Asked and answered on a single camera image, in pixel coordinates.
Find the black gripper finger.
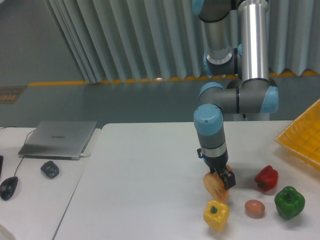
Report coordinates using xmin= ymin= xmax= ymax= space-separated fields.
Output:
xmin=216 ymin=165 xmax=236 ymax=190

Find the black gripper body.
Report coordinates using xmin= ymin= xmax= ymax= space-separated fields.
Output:
xmin=197 ymin=148 xmax=229 ymax=175

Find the triangular orange bread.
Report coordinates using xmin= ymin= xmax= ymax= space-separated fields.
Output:
xmin=203 ymin=172 xmax=229 ymax=203

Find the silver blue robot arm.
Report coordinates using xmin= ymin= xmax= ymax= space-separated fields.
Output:
xmin=192 ymin=0 xmax=279 ymax=190

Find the yellow plastic basket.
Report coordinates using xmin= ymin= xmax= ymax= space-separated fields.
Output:
xmin=274 ymin=100 xmax=320 ymax=170

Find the red bell pepper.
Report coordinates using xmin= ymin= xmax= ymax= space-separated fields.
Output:
xmin=254 ymin=165 xmax=279 ymax=192

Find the yellow bell pepper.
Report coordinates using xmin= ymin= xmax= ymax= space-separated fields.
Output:
xmin=203 ymin=199 xmax=230 ymax=232

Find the brown egg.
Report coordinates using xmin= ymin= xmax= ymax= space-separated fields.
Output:
xmin=244 ymin=199 xmax=265 ymax=219

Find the green bell pepper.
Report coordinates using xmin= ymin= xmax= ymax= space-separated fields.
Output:
xmin=274 ymin=186 xmax=306 ymax=220

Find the silver laptop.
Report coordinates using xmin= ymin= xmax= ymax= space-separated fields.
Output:
xmin=18 ymin=121 xmax=97 ymax=160

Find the black power adapter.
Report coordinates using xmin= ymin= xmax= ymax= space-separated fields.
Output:
xmin=40 ymin=160 xmax=60 ymax=179

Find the black computer mouse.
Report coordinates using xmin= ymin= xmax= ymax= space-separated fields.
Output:
xmin=0 ymin=176 xmax=19 ymax=201

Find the black phone edge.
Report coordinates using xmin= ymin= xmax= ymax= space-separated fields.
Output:
xmin=0 ymin=155 xmax=4 ymax=178

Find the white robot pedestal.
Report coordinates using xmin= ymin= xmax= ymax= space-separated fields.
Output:
xmin=232 ymin=113 xmax=270 ymax=121

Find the black mouse cable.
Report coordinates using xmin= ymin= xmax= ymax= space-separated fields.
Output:
xmin=0 ymin=126 xmax=37 ymax=179

